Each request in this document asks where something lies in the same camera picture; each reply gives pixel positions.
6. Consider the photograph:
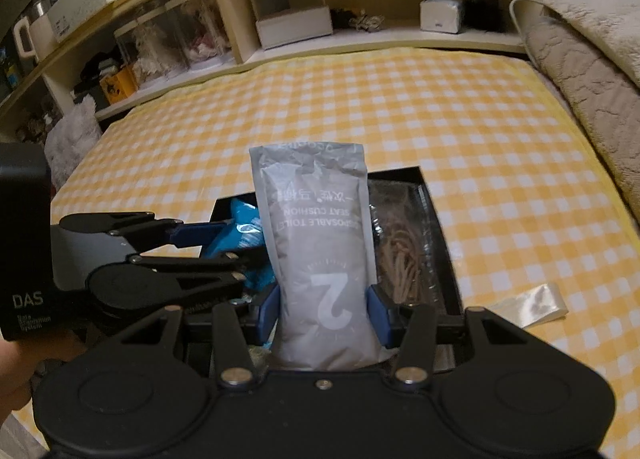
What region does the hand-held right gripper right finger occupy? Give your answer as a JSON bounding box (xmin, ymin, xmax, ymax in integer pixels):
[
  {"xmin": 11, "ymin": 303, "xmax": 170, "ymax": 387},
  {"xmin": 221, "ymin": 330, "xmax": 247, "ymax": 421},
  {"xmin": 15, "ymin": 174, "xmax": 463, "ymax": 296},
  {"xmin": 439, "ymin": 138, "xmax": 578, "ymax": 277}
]
[{"xmin": 365, "ymin": 284, "xmax": 532, "ymax": 386}]

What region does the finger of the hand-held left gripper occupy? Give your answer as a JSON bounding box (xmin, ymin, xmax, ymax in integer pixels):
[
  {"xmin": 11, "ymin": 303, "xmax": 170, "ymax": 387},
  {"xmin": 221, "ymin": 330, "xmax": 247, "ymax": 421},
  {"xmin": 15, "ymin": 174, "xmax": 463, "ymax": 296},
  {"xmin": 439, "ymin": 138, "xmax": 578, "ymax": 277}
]
[
  {"xmin": 125, "ymin": 251, "xmax": 251, "ymax": 314},
  {"xmin": 59, "ymin": 211, "xmax": 237, "ymax": 251}
]

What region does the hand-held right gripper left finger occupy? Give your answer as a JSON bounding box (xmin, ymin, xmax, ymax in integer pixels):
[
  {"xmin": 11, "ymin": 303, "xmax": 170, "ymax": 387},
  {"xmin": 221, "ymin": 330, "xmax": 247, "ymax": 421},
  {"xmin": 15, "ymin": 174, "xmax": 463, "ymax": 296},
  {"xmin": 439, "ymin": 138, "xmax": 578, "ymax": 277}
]
[{"xmin": 107, "ymin": 284, "xmax": 282, "ymax": 386}]

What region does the blue packet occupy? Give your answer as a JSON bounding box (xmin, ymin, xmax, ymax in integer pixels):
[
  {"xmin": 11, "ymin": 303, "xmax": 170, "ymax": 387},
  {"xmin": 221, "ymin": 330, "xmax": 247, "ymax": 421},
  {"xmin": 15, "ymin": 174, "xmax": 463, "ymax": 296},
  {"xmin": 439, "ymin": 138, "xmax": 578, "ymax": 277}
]
[{"xmin": 202, "ymin": 198, "xmax": 279, "ymax": 296}]

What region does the bag of tan cord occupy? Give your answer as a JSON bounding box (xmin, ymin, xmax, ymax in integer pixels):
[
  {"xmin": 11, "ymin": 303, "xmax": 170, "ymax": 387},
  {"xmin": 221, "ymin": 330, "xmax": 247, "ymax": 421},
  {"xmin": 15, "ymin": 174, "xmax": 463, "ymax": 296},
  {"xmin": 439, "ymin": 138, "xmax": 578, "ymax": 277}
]
[{"xmin": 367, "ymin": 179, "xmax": 444, "ymax": 308}]

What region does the black box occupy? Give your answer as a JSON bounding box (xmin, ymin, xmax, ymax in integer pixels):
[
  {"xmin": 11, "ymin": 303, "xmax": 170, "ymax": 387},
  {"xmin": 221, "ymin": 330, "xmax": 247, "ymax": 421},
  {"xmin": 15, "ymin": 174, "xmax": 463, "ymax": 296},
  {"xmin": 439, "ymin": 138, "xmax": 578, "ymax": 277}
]
[{"xmin": 197, "ymin": 166, "xmax": 464, "ymax": 376}]

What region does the grey foil packet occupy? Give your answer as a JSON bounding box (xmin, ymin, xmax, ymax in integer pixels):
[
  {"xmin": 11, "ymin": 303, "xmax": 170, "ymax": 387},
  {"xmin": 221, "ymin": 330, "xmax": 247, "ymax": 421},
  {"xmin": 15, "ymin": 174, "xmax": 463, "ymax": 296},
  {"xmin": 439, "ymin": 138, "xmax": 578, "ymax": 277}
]
[{"xmin": 248, "ymin": 141, "xmax": 384, "ymax": 373}]

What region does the person's left hand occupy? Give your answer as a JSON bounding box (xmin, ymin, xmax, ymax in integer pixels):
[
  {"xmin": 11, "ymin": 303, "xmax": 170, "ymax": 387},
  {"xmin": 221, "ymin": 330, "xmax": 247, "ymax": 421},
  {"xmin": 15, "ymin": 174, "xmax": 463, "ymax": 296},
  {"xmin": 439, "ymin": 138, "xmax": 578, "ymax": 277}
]
[{"xmin": 0, "ymin": 335, "xmax": 87, "ymax": 436}]

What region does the white fluffy cloth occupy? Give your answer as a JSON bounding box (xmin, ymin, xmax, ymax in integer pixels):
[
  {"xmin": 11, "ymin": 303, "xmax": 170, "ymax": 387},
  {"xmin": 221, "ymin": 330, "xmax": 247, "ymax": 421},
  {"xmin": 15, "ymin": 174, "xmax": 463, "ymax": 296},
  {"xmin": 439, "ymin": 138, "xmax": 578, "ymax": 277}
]
[{"xmin": 44, "ymin": 98, "xmax": 104, "ymax": 190}]

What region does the clear plastic wrapper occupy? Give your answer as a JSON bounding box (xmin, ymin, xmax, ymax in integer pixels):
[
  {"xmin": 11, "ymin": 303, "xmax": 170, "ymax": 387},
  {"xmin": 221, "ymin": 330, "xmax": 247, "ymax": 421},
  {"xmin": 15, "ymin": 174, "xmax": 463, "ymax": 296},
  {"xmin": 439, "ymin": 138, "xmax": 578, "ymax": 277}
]
[{"xmin": 487, "ymin": 281, "xmax": 571, "ymax": 330}]

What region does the yellow box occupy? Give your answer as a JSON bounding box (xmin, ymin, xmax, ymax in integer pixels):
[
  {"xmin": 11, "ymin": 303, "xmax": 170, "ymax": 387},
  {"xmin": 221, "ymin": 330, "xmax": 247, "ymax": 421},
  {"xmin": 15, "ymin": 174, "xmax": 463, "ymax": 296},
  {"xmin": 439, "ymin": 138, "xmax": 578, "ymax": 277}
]
[{"xmin": 99, "ymin": 66, "xmax": 139, "ymax": 108}]

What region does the black cloth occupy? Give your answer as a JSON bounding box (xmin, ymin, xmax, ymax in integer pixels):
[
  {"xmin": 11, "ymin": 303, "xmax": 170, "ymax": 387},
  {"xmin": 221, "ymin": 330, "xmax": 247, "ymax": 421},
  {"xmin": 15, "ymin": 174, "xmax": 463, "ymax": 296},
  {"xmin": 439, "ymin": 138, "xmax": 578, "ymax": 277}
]
[{"xmin": 72, "ymin": 53, "xmax": 122, "ymax": 96}]

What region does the clear case with cream doll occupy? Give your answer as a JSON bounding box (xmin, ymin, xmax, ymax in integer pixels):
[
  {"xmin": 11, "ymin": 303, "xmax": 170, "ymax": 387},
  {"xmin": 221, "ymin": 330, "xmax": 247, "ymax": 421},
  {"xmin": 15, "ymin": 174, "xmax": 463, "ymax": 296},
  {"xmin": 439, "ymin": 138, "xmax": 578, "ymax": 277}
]
[{"xmin": 115, "ymin": 13, "xmax": 177, "ymax": 88}]

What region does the yellow checked bed sheet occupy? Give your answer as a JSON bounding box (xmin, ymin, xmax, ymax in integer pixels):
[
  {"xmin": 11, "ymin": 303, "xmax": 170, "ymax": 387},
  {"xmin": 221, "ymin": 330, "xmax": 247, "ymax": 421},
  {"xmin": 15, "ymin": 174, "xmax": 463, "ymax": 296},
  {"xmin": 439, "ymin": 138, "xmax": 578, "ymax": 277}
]
[{"xmin": 0, "ymin": 46, "xmax": 640, "ymax": 459}]

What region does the clear case with pink doll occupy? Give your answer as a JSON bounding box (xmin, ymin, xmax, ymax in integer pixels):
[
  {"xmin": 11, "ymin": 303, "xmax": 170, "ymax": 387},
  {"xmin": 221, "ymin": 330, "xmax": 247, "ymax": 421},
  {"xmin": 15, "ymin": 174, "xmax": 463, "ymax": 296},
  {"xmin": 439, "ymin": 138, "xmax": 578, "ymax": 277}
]
[{"xmin": 167, "ymin": 0, "xmax": 234, "ymax": 72}]

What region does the white mug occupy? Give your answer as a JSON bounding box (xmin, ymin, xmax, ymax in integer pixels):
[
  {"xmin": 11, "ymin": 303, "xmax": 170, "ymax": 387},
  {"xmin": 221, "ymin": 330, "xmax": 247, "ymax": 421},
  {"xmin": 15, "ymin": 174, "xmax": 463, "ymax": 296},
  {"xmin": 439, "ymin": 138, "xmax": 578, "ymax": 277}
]
[{"xmin": 12, "ymin": 13, "xmax": 64, "ymax": 63}]

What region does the wooden headboard shelf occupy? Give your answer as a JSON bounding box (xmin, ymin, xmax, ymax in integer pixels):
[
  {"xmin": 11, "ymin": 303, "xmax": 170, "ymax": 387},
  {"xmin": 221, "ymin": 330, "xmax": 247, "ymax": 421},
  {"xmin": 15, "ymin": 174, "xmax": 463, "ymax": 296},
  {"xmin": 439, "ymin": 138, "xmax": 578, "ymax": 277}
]
[{"xmin": 0, "ymin": 0, "xmax": 640, "ymax": 140}]

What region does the open white cardboard box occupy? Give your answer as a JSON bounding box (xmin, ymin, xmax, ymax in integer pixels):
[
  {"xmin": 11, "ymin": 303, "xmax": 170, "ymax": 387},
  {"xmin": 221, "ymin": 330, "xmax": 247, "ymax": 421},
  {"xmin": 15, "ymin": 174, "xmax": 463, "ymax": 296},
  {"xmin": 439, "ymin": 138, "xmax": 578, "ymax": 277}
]
[{"xmin": 239, "ymin": 0, "xmax": 334, "ymax": 50}]

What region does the small white tissue box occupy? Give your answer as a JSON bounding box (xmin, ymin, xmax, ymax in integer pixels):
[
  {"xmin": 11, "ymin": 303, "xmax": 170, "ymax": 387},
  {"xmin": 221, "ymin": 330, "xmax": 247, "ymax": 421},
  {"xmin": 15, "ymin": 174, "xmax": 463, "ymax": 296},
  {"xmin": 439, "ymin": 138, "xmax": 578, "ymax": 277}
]
[{"xmin": 418, "ymin": 0, "xmax": 466, "ymax": 35}]

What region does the beige textured blanket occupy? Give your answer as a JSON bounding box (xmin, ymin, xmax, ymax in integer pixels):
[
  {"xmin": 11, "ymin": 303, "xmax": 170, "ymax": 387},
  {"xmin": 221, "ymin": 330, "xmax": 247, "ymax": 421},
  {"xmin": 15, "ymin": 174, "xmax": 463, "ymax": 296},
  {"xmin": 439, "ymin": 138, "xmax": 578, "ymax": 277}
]
[{"xmin": 524, "ymin": 0, "xmax": 640, "ymax": 236}]

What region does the brown rope bundle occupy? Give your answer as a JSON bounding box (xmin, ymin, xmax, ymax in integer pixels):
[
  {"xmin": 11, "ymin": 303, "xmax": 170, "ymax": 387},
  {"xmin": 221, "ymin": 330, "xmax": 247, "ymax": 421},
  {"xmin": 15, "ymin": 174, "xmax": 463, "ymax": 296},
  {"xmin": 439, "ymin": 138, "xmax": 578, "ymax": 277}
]
[{"xmin": 330, "ymin": 6, "xmax": 387, "ymax": 33}]

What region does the white cable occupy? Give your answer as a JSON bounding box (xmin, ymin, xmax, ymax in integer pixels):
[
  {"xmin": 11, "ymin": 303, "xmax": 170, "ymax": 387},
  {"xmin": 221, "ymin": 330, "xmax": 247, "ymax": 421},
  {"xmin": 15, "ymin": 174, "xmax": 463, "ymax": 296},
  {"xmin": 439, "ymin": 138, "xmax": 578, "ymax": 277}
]
[{"xmin": 508, "ymin": 0, "xmax": 609, "ymax": 56}]

